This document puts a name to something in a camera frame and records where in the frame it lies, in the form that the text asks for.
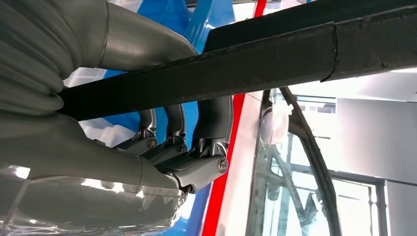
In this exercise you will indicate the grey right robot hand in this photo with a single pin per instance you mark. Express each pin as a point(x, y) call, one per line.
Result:
point(65, 153)

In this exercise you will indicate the white car side mirror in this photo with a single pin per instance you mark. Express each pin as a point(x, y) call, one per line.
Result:
point(275, 125)

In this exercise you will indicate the white car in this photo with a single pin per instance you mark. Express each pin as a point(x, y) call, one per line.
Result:
point(368, 136)

